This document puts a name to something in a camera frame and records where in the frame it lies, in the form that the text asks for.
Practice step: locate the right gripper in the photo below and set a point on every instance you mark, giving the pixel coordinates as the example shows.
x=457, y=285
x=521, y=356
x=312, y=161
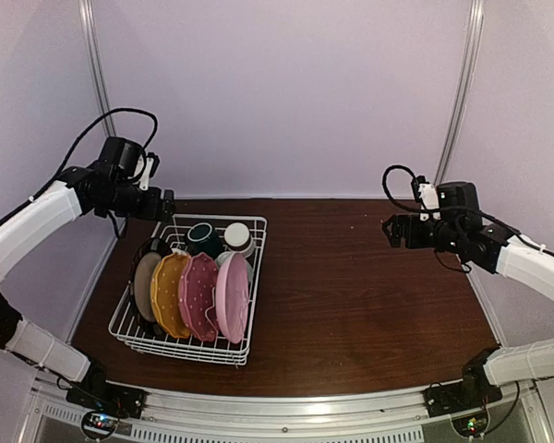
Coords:
x=411, y=220

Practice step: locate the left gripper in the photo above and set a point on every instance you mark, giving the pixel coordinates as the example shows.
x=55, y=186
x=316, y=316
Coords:
x=150, y=211

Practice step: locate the black rimmed cream plate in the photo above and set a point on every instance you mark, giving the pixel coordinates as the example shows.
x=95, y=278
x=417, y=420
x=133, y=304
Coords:
x=144, y=263

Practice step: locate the yellow polka dot plate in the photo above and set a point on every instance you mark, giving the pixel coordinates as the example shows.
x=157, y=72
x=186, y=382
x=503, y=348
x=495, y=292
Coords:
x=164, y=294

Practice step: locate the dark pink polka dot plate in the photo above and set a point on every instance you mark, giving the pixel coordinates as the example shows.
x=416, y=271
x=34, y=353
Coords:
x=196, y=295

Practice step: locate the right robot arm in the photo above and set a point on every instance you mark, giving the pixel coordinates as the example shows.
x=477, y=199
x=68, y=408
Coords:
x=447, y=219

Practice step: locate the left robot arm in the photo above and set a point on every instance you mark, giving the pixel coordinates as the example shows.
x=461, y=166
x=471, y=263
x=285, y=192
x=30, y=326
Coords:
x=117, y=183

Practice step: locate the dark green mug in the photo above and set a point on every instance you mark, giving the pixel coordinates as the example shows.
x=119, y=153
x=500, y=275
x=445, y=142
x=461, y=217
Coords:
x=203, y=238

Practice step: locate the light blue bowl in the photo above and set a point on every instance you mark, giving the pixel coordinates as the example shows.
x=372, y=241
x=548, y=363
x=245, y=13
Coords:
x=220, y=260

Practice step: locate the white and brown cup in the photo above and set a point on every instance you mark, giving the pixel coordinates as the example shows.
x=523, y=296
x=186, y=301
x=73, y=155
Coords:
x=238, y=238

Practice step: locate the light pink plate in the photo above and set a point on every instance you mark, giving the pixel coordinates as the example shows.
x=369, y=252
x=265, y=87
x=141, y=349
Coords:
x=232, y=297

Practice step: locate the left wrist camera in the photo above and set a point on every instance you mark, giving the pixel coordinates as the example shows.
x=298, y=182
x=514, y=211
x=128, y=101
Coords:
x=145, y=169

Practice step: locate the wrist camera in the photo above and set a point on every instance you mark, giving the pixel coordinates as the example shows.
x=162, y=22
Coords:
x=145, y=169
x=426, y=196

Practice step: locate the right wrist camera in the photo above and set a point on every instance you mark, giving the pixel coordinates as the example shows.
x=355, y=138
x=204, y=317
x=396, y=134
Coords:
x=426, y=196

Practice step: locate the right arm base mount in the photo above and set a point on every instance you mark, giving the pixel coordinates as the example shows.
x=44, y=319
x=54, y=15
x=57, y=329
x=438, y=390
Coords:
x=472, y=391

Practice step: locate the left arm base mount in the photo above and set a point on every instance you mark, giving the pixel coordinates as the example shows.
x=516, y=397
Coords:
x=95, y=392

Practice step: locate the aluminium front rail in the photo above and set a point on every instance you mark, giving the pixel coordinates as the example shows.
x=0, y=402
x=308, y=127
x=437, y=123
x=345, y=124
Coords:
x=389, y=416

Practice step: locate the left aluminium frame post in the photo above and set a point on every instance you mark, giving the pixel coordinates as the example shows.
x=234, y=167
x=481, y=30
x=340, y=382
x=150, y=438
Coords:
x=89, y=31

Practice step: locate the aluminium frame post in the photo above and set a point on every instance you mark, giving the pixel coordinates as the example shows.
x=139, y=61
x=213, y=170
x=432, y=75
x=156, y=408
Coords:
x=473, y=34
x=89, y=31

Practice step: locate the right aluminium frame post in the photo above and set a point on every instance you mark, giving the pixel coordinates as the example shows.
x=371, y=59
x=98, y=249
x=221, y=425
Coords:
x=473, y=34

